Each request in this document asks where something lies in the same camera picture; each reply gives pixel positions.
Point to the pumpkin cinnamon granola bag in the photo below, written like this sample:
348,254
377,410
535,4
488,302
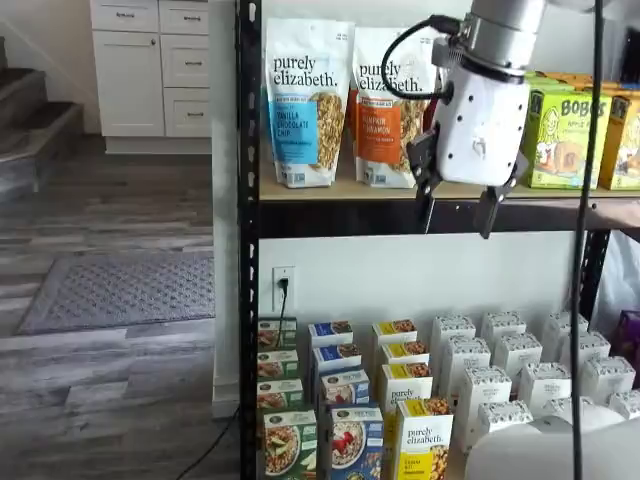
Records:
380,130
351,115

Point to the green apple cinnamon oatmeal box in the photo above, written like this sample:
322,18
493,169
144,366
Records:
280,395
277,365
290,445
267,332

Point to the grey floor mat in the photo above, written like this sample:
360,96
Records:
120,292

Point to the white wall outlet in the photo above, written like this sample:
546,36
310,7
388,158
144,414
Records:
290,300

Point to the white kitchen cabinet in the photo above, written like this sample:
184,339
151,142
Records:
130,80

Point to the tan wooden shelf board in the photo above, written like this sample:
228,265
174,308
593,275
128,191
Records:
320,192

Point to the cranberry pecan granola bag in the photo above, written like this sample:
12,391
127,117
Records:
429,115

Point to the dark carpeted staircase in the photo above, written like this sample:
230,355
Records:
45,125

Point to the white plastic bag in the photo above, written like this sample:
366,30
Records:
622,275

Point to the yellow Purely Elizabeth box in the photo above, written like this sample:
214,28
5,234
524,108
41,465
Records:
425,440
395,331
405,352
405,387

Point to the black metal shelf rack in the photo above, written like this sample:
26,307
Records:
248,250

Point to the yellow Bobo's box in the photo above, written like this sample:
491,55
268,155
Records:
615,87
622,150

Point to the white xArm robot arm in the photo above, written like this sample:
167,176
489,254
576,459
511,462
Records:
505,30

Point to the purple box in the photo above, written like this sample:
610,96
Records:
630,335

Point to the dark blue Purely Elizabeth box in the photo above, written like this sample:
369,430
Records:
327,332
335,355

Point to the green Bobo's apple pie box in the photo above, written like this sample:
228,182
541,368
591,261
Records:
570,140
535,80

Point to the vanilla chocolate chip granola bag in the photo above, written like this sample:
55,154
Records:
300,75

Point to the blue Flax Plus oatmeal box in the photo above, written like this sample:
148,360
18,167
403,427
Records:
345,387
355,440

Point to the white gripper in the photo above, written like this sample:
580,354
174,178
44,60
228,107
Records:
480,125

